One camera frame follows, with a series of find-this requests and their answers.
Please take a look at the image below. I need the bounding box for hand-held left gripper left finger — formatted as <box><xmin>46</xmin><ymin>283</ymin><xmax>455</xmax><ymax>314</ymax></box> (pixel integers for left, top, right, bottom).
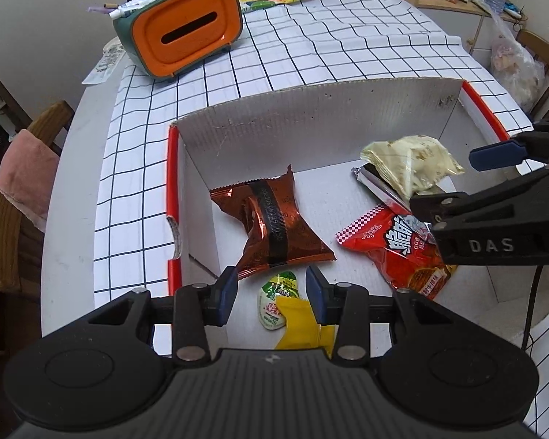
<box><xmin>87</xmin><ymin>265</ymin><xmax>239</xmax><ymax>367</ymax></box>

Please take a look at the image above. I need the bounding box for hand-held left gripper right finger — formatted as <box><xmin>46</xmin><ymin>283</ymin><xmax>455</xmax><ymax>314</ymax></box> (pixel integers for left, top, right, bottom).
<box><xmin>305</xmin><ymin>265</ymin><xmax>456</xmax><ymax>362</ymax></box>

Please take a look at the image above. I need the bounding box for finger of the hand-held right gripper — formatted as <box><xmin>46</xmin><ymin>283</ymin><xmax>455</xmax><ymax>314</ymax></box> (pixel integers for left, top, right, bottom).
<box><xmin>469</xmin><ymin>116</ymin><xmax>549</xmax><ymax>172</ymax></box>
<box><xmin>410</xmin><ymin>165</ymin><xmax>549</xmax><ymax>230</ymax></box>

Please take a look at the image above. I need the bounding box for plain yellow snack packet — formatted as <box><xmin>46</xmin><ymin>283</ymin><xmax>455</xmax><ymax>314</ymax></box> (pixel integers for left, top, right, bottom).
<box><xmin>274</xmin><ymin>296</ymin><xmax>337</xmax><ymax>358</ymax></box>

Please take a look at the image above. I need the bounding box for green jelly packet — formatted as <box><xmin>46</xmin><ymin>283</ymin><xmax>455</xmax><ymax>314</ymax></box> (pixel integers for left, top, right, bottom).
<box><xmin>257</xmin><ymin>271</ymin><xmax>300</xmax><ymax>331</ymax></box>

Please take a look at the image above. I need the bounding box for cream snack packet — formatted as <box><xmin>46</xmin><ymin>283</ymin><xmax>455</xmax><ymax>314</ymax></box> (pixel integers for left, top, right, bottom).
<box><xmin>361</xmin><ymin>135</ymin><xmax>466</xmax><ymax>198</ymax></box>

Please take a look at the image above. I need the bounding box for copper foil snack packet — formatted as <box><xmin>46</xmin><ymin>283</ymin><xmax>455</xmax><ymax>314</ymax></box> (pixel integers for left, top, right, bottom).
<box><xmin>209</xmin><ymin>165</ymin><xmax>337</xmax><ymax>281</ymax></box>

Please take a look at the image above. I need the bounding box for red snack packet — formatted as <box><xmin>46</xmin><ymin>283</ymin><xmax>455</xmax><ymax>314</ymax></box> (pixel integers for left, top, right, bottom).
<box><xmin>335</xmin><ymin>203</ymin><xmax>453</xmax><ymax>300</ymax></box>

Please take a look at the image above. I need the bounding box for silver black bar packet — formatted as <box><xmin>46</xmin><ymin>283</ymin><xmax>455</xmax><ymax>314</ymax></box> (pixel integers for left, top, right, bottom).
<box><xmin>351</xmin><ymin>165</ymin><xmax>415</xmax><ymax>213</ymax></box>

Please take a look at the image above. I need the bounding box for red cardboard box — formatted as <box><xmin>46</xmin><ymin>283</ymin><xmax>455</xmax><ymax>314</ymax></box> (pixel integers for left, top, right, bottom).
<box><xmin>167</xmin><ymin>78</ymin><xmax>549</xmax><ymax>360</ymax></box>

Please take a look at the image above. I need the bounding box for clear plastic bag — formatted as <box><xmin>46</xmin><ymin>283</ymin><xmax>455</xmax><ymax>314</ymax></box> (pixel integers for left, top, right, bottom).
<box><xmin>490</xmin><ymin>11</ymin><xmax>546</xmax><ymax>111</ymax></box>

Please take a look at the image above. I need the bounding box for black white checked tablecloth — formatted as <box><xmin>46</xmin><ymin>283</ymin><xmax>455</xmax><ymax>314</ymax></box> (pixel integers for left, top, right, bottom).
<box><xmin>94</xmin><ymin>0</ymin><xmax>549</xmax><ymax>439</ymax></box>

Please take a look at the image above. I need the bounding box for wooden chair with towel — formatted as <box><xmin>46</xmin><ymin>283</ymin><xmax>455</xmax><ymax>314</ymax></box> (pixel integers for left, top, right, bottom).
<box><xmin>0</xmin><ymin>101</ymin><xmax>76</xmax><ymax>293</ymax></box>

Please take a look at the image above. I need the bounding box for pink towel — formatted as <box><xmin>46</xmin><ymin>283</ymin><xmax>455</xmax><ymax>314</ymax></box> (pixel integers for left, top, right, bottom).
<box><xmin>0</xmin><ymin>129</ymin><xmax>61</xmax><ymax>234</ymax></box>

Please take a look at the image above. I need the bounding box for clear plastic packet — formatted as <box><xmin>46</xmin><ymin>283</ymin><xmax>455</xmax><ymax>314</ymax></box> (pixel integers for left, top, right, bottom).
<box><xmin>82</xmin><ymin>39</ymin><xmax>129</xmax><ymax>85</ymax></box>

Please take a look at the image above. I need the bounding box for orange green tissue box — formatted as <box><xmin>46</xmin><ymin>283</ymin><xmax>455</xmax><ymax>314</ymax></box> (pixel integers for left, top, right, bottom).
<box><xmin>113</xmin><ymin>0</ymin><xmax>243</xmax><ymax>78</ymax></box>

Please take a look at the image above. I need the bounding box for black cable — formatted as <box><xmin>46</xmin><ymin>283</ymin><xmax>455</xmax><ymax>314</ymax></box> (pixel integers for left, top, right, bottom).
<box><xmin>522</xmin><ymin>263</ymin><xmax>546</xmax><ymax>353</ymax></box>

